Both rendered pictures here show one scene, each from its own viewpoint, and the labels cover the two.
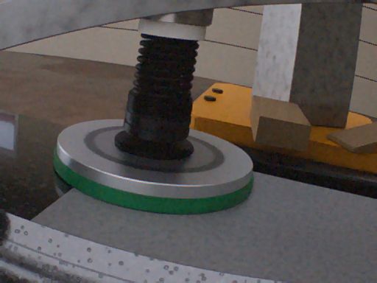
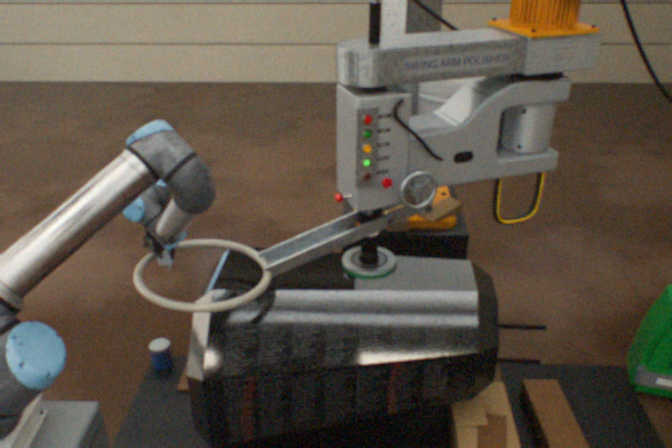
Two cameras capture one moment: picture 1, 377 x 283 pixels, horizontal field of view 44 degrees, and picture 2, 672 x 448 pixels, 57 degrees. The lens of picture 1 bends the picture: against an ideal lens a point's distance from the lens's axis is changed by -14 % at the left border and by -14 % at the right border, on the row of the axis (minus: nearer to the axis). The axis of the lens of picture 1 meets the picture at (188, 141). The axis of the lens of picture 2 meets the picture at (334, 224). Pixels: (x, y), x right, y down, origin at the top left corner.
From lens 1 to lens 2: 1.96 m
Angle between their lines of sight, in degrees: 13
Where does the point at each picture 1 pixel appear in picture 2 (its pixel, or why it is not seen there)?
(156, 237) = (381, 285)
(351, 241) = (426, 277)
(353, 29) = not seen: hidden behind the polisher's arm
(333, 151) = (422, 223)
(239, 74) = (331, 71)
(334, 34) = not seen: hidden behind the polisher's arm
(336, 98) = not seen: hidden behind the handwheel
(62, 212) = (359, 285)
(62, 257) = (364, 296)
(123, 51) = (213, 68)
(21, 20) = (336, 243)
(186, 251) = (389, 287)
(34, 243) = (357, 295)
